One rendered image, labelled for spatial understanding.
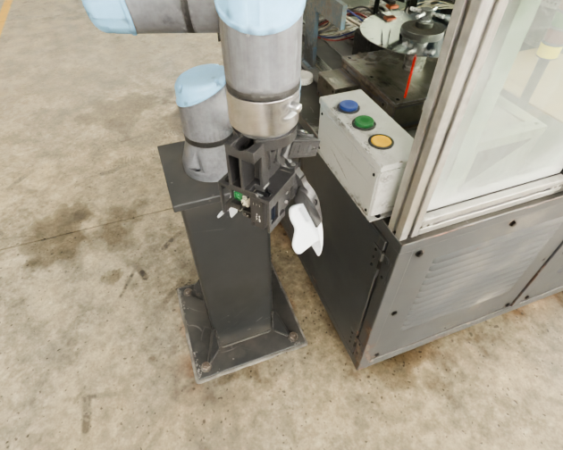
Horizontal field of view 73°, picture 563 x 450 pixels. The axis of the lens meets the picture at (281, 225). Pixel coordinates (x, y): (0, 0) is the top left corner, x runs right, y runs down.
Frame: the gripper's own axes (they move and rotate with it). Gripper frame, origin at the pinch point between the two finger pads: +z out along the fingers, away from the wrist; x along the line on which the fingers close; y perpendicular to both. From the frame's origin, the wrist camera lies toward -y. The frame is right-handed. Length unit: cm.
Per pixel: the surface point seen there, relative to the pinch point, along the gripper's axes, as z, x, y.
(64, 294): 91, -101, 3
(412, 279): 37, 21, -32
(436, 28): -5, 2, -80
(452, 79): -17.7, 14.9, -23.5
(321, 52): 16, -39, -97
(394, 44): -4, -5, -67
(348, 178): 12.4, -0.4, -31.7
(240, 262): 45, -24, -19
